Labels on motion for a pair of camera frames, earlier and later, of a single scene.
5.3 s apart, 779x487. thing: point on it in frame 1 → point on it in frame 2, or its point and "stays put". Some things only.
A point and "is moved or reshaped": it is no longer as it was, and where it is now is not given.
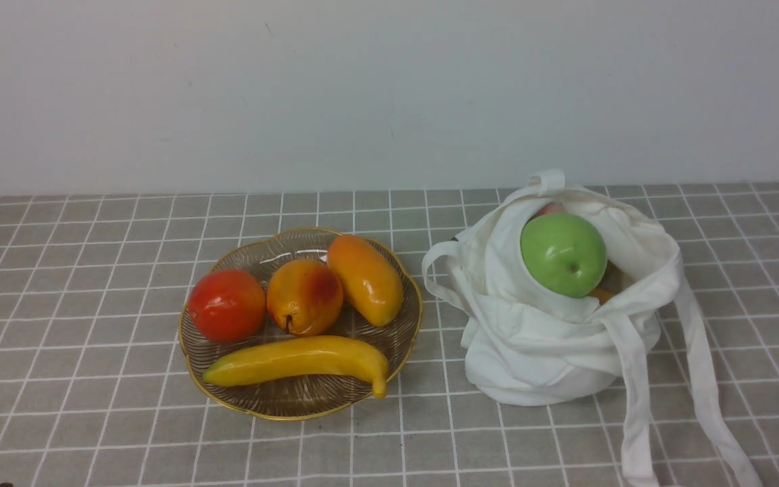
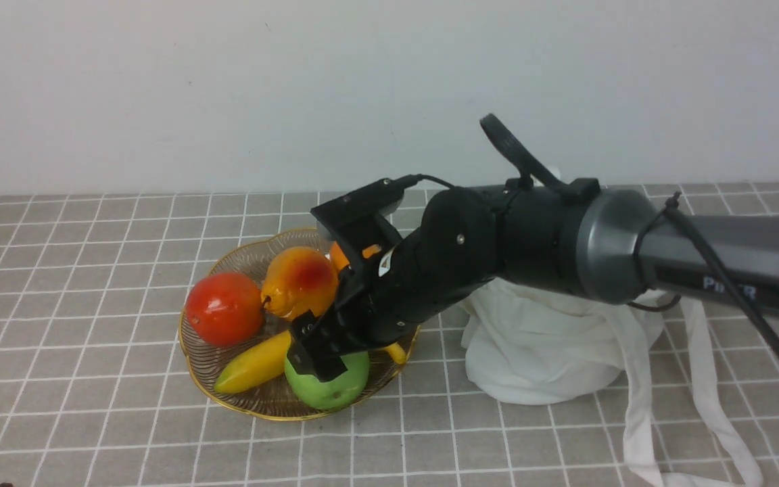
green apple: (564, 253) is moved or reshaped
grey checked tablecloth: (71, 369) stays put
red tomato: (226, 306) stays put
